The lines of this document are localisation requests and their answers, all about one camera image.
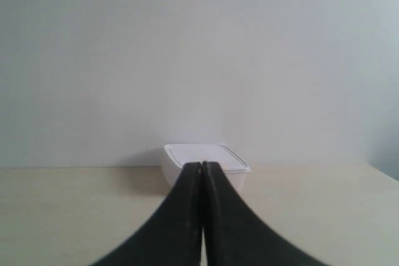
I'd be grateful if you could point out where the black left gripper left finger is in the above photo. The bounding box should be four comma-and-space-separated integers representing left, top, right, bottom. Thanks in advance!
94, 162, 202, 266

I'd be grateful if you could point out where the white lidded plastic container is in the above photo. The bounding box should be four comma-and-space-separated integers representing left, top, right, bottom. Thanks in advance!
161, 143, 251, 191

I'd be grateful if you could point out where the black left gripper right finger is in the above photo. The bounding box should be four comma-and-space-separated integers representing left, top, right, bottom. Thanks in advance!
201, 162, 323, 265

